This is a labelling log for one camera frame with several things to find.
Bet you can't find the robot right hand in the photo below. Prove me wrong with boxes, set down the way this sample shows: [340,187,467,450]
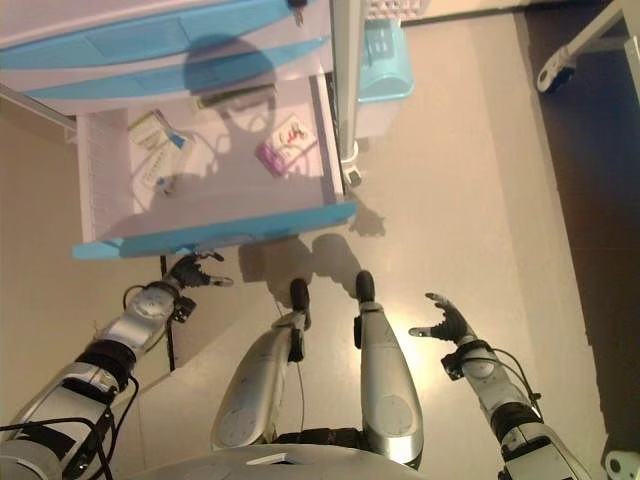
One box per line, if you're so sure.
[407,292,475,347]

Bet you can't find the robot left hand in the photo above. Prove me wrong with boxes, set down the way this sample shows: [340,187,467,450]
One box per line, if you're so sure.
[161,252,235,295]

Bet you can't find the blue-fronted medicine drawer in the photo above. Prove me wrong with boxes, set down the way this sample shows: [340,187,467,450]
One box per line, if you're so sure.
[71,74,359,260]

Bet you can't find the pink medicine box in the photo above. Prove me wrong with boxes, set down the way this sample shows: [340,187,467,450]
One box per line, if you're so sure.
[254,138,302,178]

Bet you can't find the green striped medicine box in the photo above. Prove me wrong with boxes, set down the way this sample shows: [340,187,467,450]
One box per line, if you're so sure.
[192,92,236,110]

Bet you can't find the thin blue-fronted cart drawer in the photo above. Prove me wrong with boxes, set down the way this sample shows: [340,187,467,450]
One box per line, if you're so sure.
[0,37,331,109]
[0,0,334,72]

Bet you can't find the white box with blue dot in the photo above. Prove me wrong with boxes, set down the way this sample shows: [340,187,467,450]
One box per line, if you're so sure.
[130,149,176,197]

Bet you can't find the small green white box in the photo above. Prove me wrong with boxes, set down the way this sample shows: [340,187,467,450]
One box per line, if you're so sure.
[128,110,177,151]

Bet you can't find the white card with red scribbles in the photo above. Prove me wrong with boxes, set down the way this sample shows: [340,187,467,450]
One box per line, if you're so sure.
[269,112,320,154]

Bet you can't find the grey cart caster wheel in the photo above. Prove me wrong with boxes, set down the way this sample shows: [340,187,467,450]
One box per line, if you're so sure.
[342,141,365,190]

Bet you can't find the grey robot torso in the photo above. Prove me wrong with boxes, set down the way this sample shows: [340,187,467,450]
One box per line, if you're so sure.
[117,427,422,480]

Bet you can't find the white equipment caster wheel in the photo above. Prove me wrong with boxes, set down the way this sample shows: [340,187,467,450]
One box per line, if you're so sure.
[601,433,640,477]
[536,46,577,95]

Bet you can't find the white medical cart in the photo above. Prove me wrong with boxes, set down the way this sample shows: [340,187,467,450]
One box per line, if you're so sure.
[0,0,366,191]

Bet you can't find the blue lidded waste bin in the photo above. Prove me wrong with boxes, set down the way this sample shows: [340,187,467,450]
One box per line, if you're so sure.
[355,17,417,137]

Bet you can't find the black cart keys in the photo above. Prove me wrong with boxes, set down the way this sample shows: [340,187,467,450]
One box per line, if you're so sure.
[286,0,314,27]

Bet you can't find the white mesh cart basket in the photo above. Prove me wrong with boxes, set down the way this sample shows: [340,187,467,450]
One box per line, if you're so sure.
[362,0,432,22]

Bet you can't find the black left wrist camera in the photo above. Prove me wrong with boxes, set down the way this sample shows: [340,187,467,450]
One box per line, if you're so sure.
[171,296,197,325]

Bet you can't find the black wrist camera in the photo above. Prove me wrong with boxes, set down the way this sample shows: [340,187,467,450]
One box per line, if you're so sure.
[441,353,464,382]
[171,296,197,325]

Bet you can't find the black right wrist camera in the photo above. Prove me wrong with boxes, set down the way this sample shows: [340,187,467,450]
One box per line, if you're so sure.
[441,353,464,382]

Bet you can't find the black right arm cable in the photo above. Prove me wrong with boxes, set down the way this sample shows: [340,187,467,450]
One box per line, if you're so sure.
[492,347,545,417]

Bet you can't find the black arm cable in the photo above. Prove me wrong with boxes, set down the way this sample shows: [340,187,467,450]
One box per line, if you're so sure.
[0,374,142,480]
[492,347,545,417]

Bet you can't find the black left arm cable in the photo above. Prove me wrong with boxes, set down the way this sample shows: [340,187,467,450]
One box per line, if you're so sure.
[0,374,142,480]

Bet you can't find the grey wheeled equipment frame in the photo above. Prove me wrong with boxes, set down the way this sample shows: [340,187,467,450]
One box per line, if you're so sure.
[564,0,640,69]

